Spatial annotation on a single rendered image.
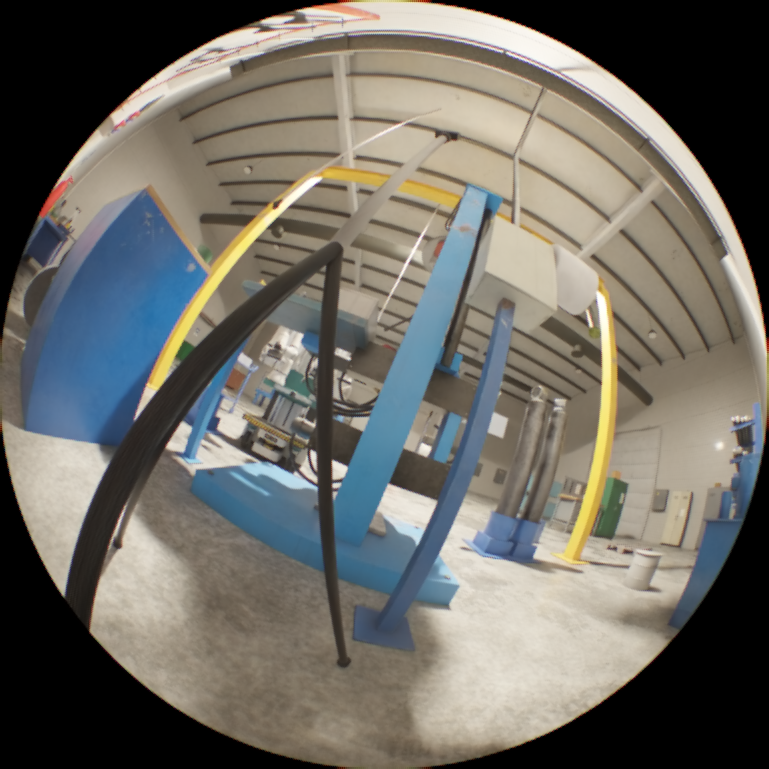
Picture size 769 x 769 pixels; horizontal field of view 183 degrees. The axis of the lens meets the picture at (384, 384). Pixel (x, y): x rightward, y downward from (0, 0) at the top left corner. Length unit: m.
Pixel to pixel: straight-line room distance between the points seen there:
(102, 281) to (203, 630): 1.04
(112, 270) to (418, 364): 1.32
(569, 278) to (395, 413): 0.97
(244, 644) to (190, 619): 0.13
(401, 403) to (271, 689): 1.05
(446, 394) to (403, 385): 0.35
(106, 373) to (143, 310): 0.29
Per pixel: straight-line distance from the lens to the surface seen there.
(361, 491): 1.02
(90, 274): 1.04
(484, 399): 0.70
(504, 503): 2.29
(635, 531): 11.66
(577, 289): 1.19
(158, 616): 0.67
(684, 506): 10.46
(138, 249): 1.09
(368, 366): 1.30
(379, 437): 1.00
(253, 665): 0.65
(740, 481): 2.37
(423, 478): 1.27
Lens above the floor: 0.56
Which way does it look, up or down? 15 degrees up
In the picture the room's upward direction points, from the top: 23 degrees clockwise
